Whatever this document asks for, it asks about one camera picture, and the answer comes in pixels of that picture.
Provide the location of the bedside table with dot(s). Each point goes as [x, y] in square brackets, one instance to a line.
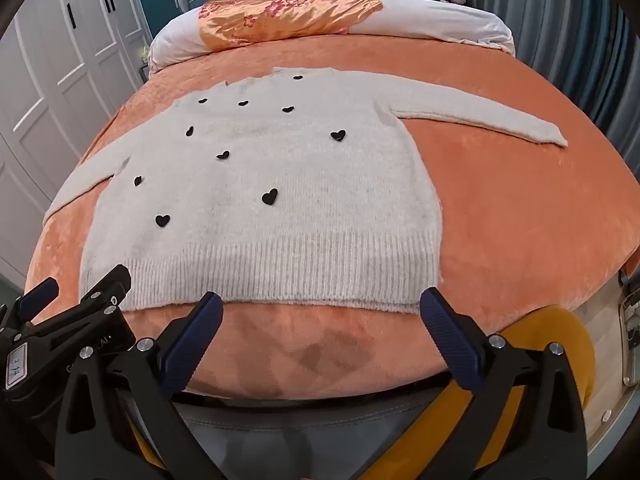
[142, 60]

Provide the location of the blue-grey curtain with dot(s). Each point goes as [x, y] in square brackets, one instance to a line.
[575, 50]

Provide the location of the white panelled wardrobe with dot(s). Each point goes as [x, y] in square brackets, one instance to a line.
[50, 85]

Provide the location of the white duvet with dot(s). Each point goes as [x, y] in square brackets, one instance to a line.
[440, 20]

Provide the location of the orange floral satin quilt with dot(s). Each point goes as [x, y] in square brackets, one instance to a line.
[280, 20]

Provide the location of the orange plush blanket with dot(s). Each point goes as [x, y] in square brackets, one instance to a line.
[500, 210]

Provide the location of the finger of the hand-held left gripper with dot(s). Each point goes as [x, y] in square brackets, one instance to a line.
[107, 287]
[41, 294]

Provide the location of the white knit sweater black hearts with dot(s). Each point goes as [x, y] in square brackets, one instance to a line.
[275, 175]

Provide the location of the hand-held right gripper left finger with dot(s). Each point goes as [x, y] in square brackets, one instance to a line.
[192, 347]

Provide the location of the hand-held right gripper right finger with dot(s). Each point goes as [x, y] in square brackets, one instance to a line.
[450, 342]

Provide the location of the person's yellow garment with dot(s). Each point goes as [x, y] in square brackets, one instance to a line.
[560, 325]

